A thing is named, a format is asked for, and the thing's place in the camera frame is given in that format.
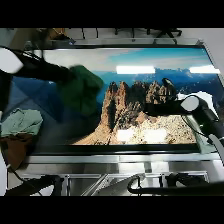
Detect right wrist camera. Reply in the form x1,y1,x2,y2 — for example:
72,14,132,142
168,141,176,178
161,77,178,102

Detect brown garment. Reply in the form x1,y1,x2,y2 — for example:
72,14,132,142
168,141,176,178
0,133,35,172

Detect dark green shirt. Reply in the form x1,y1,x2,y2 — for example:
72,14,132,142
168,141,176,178
55,64,105,118

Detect black cable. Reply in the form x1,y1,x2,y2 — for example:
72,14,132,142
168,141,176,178
126,174,224,197

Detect black office chair base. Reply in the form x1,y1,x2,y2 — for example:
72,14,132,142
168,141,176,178
155,27,183,39

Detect pale green garment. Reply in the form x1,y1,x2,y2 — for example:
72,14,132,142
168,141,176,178
0,107,44,138

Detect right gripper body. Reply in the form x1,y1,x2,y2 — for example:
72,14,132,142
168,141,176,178
143,99,183,118

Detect silver frame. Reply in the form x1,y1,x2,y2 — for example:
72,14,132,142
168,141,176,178
19,37,224,197

